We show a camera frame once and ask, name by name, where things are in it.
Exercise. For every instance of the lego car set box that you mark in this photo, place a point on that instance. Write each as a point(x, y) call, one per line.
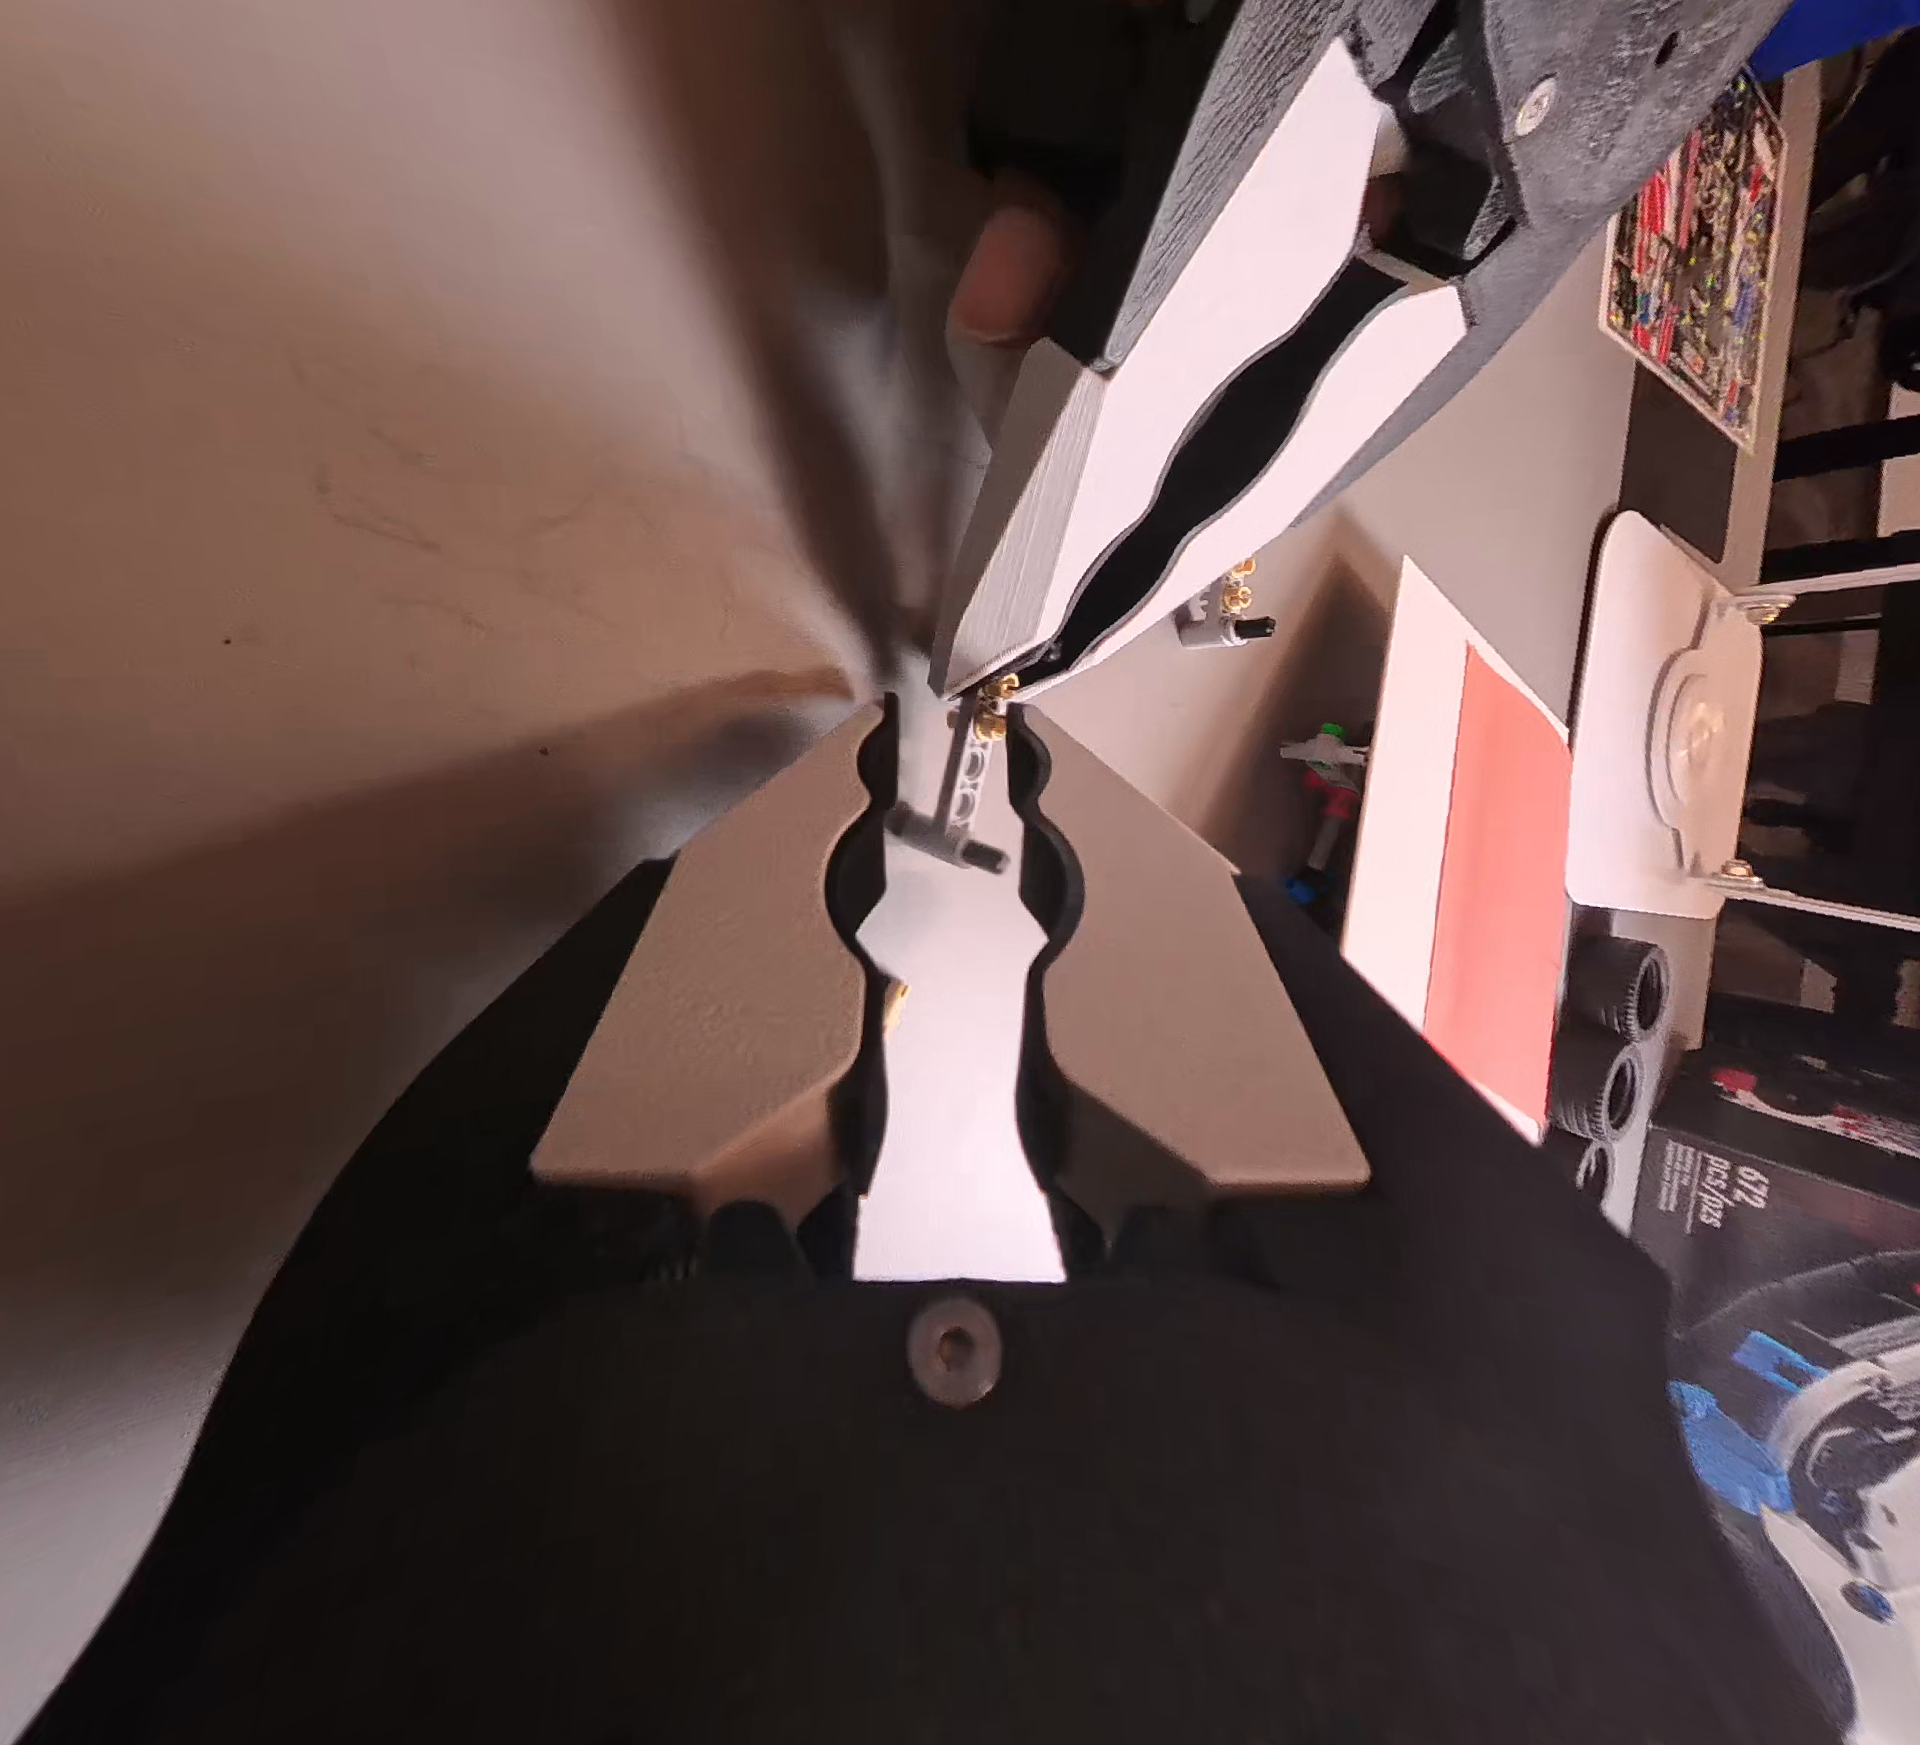
point(1770, 1250)

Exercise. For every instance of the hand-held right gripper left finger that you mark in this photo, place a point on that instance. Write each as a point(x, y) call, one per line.
point(707, 1026)

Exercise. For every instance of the pile of tan lego pins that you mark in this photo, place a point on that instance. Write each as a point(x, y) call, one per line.
point(898, 1003)

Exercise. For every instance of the printed sticker sheet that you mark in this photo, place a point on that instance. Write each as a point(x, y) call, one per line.
point(1696, 260)

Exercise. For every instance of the white card with red panel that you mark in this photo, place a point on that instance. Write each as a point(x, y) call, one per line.
point(1484, 875)

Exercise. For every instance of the person's left hand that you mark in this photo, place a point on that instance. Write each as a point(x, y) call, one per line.
point(1020, 276)

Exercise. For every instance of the grey lego beam frame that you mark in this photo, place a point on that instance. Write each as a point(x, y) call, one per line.
point(959, 785)
point(1223, 627)

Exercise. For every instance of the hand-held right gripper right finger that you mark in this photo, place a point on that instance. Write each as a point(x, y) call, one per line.
point(1200, 1026)

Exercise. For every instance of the lego car chassis assembly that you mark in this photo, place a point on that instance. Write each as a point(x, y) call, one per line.
point(1328, 785)

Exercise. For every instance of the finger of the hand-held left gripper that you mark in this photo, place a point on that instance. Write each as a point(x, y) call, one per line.
point(1200, 320)
point(1336, 425)

